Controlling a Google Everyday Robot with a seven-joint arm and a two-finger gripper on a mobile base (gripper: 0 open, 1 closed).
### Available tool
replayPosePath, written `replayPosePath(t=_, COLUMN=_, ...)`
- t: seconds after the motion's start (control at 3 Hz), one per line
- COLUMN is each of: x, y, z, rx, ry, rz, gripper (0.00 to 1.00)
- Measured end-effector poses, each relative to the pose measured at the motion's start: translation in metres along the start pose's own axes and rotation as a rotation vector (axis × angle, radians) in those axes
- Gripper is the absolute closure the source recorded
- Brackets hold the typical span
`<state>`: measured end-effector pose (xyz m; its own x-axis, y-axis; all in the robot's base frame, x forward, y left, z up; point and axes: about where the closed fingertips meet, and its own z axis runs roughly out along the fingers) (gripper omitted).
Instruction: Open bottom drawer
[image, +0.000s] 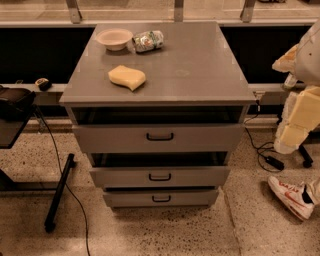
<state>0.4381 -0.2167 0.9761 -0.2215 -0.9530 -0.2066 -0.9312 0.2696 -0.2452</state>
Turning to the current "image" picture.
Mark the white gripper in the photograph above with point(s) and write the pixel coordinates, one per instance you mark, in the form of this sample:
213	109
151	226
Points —
309	63

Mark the grey bottom drawer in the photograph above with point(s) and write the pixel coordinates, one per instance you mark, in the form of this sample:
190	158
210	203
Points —
159	198

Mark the grey drawer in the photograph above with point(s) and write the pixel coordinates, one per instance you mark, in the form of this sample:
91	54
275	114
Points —
157	138
135	177
159	198

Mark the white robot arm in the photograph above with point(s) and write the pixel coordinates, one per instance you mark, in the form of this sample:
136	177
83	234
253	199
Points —
303	60

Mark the grey top drawer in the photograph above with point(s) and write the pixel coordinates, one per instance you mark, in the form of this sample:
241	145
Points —
157	138

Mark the grey drawer cabinet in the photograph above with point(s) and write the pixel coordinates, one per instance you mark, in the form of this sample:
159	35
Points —
193	79

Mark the grey middle drawer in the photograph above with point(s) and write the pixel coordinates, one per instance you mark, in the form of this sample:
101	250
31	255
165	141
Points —
135	177

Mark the black wheeled stand leg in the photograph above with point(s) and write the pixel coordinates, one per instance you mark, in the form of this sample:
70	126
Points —
307	160

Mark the clear plastic bottle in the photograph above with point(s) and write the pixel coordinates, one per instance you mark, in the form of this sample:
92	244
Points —
290	82

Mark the white red sneaker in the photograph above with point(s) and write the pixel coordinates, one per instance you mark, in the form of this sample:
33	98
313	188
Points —
294	197

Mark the yellow sponge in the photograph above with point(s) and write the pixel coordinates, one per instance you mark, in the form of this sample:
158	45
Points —
127	77

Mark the white bowl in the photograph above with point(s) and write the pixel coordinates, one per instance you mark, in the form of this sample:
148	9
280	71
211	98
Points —
114	39

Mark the tape measure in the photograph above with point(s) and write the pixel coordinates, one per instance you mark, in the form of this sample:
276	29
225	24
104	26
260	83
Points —
43	84

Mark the black bag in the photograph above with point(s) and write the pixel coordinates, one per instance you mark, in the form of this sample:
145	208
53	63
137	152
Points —
15	103

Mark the black side table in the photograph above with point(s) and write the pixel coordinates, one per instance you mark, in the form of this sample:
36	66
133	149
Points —
23	174

